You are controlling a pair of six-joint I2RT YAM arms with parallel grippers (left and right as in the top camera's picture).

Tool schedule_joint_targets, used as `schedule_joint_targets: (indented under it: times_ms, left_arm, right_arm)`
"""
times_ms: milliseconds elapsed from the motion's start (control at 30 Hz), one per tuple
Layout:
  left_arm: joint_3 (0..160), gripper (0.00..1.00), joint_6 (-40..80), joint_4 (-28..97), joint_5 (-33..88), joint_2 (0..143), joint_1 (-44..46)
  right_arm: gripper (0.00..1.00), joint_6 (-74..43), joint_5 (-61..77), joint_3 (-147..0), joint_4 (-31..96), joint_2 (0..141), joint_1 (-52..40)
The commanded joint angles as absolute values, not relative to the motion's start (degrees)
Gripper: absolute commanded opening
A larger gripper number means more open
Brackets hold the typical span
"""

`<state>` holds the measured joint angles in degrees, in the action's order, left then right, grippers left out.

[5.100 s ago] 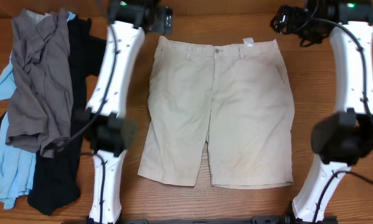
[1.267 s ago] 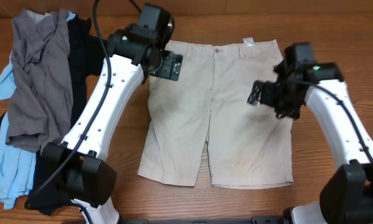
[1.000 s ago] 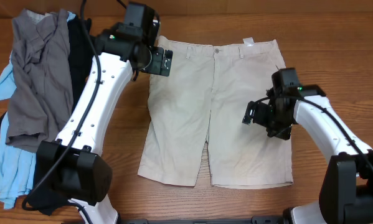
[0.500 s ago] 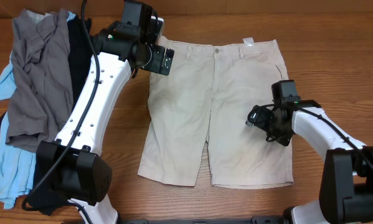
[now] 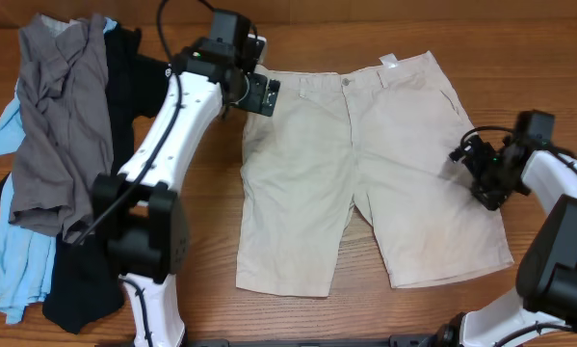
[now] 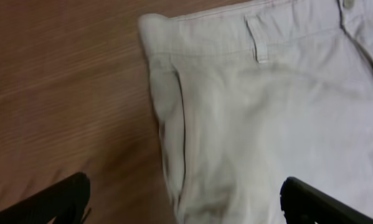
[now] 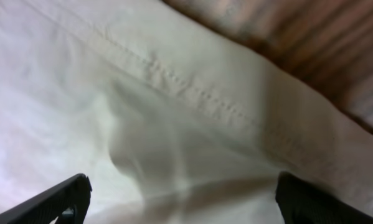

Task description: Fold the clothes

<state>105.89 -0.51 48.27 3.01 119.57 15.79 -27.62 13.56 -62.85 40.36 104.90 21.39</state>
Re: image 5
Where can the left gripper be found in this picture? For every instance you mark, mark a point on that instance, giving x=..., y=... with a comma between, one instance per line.
x=254, y=100

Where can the black t-shirt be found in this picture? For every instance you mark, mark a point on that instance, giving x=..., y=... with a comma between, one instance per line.
x=73, y=285

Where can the beige khaki shorts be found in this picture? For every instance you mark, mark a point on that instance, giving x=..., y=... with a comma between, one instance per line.
x=376, y=142

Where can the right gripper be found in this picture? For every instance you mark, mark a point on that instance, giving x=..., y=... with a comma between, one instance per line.
x=490, y=199

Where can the light blue shirt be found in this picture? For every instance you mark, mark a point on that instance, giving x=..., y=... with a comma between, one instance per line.
x=66, y=143

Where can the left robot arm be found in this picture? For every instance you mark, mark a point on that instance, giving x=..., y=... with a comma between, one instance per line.
x=139, y=220

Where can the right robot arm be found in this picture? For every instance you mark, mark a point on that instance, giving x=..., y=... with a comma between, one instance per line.
x=544, y=298

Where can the grey shirt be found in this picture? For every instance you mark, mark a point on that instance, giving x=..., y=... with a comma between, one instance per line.
x=61, y=86

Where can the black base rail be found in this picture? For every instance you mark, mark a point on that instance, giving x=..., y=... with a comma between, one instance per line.
x=398, y=340

